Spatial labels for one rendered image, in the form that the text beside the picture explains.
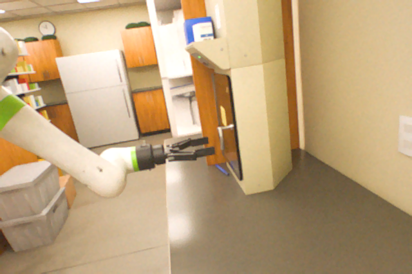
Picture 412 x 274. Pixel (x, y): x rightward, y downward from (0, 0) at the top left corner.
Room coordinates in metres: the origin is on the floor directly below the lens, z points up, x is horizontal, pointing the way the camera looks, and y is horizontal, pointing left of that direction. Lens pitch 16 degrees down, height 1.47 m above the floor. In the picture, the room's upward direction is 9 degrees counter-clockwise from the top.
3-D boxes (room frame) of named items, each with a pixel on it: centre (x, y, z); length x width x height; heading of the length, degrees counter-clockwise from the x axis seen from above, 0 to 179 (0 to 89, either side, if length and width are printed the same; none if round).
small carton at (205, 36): (1.08, -0.04, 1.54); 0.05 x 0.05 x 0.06; 24
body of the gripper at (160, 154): (1.00, 0.16, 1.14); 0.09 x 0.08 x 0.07; 97
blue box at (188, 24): (1.19, -0.03, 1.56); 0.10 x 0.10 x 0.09; 7
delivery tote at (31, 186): (2.58, 1.76, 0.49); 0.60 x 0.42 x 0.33; 7
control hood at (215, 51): (1.12, -0.03, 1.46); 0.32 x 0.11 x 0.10; 7
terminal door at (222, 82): (1.13, -0.08, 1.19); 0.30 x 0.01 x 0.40; 6
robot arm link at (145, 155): (0.99, 0.23, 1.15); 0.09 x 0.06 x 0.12; 7
